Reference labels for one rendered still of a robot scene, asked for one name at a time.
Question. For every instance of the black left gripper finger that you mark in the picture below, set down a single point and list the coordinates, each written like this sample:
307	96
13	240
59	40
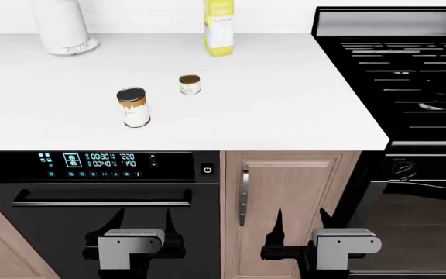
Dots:
110	223
171	225

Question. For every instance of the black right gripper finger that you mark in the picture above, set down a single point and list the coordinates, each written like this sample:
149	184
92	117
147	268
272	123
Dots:
276	232
326	222

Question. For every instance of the wooden cabinet door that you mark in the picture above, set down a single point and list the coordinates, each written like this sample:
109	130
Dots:
285	186

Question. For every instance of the black built-in oven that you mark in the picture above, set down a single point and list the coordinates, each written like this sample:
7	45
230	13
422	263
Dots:
72	223

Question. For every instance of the black stove knob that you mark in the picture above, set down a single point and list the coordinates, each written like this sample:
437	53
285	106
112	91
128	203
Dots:
403	170

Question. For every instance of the tall white orange can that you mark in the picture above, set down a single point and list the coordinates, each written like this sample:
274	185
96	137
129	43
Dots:
134	112

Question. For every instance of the small white green can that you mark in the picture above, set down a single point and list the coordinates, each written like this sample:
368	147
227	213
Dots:
190	86

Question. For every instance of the black gas stove range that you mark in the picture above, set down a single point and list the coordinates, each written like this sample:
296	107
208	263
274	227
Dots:
412	87

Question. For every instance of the yellow liquid bottle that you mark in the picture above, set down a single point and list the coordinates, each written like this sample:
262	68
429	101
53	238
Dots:
219	32

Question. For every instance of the grey left gripper camera box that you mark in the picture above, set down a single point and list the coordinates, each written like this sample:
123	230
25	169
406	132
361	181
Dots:
130	239

